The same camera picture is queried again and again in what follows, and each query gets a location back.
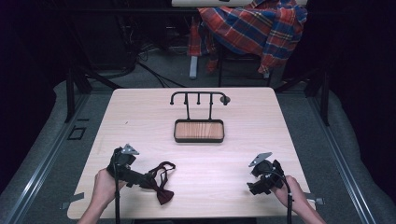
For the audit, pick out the black hook rack wooden tray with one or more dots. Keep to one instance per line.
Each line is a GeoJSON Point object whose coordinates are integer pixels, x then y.
{"type": "Point", "coordinates": [198, 127]}

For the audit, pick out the person's left hand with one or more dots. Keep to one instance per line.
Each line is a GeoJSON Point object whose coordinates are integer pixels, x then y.
{"type": "Point", "coordinates": [104, 186]}

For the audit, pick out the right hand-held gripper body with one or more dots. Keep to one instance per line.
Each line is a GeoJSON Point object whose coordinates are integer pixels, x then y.
{"type": "Point", "coordinates": [265, 173]}

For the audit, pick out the dark red bow tie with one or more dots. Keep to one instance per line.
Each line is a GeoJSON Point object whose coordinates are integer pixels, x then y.
{"type": "Point", "coordinates": [160, 183]}

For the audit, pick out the grey table clamp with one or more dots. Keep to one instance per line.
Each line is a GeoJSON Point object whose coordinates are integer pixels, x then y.
{"type": "Point", "coordinates": [72, 200]}
{"type": "Point", "coordinates": [315, 199]}

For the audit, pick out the person's right hand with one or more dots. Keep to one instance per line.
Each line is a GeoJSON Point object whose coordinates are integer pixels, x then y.
{"type": "Point", "coordinates": [289, 193]}

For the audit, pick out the white table leg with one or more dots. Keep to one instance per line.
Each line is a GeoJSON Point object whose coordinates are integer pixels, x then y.
{"type": "Point", "coordinates": [193, 67]}

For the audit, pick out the plaid shirt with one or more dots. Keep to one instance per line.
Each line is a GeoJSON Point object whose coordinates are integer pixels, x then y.
{"type": "Point", "coordinates": [252, 31]}

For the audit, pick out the black chair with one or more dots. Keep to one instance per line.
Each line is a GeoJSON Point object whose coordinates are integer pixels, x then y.
{"type": "Point", "coordinates": [230, 65]}

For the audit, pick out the black metal stand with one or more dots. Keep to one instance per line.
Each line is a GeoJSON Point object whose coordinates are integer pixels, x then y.
{"type": "Point", "coordinates": [314, 93]}
{"type": "Point", "coordinates": [77, 90]}

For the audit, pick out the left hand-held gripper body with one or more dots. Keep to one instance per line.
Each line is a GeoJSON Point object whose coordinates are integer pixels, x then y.
{"type": "Point", "coordinates": [124, 168]}

